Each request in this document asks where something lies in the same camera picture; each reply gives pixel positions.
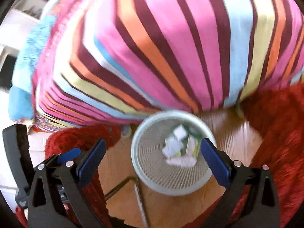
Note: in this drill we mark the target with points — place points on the striped bed sheet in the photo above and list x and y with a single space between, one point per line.
166 40

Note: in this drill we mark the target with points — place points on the white cabinet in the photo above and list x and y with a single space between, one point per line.
21 23

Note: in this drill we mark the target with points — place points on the small white barcode box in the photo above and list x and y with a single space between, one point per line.
179 131

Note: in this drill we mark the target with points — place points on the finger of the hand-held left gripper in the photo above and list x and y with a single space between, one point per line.
68 153

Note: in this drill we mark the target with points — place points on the white bed leg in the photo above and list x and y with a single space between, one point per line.
238 110
125 131

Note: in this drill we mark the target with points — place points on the paisley patterned bed skirt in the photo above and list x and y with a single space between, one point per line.
45 124

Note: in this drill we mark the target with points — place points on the white mesh wastebasket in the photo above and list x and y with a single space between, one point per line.
152 166

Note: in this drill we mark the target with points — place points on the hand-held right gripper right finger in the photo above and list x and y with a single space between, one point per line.
215 159

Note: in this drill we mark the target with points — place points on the red shaggy rug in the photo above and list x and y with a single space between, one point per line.
273 123
71 137

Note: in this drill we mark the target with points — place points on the blue pink patterned quilt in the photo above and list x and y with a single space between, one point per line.
28 52

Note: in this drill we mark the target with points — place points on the white tissue paper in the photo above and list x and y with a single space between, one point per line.
174 149

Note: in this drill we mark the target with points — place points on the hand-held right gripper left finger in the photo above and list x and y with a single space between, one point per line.
92 159

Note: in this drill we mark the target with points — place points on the lime green carton box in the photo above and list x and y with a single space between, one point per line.
193 146

